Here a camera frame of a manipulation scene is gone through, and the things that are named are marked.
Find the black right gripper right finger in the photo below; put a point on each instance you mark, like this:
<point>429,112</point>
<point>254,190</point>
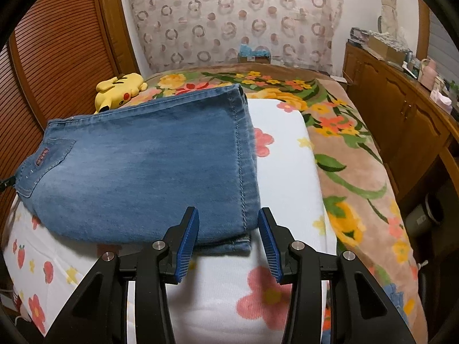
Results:
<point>280,248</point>

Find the white fruit print towel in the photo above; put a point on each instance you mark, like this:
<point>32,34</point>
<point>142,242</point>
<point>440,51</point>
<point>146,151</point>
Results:
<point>223,299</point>

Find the tan floral blanket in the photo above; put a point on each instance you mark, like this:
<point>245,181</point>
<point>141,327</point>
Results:
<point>355,188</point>

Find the brown louvered wardrobe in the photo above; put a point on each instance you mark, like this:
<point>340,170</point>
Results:
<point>53,53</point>

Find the blue item on box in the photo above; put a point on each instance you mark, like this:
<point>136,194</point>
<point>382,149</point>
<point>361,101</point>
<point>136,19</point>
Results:
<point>260,54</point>

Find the yellow Pikachu plush toy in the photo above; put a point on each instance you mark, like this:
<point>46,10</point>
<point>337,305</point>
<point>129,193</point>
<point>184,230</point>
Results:
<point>115,92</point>

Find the blue denim jeans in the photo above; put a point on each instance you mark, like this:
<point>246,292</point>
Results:
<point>125,176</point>

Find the floral lace wall curtain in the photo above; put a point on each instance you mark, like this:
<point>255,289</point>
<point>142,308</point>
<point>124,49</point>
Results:
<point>184,34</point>

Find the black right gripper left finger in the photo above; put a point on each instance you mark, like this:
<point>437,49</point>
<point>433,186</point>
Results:
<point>180,241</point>

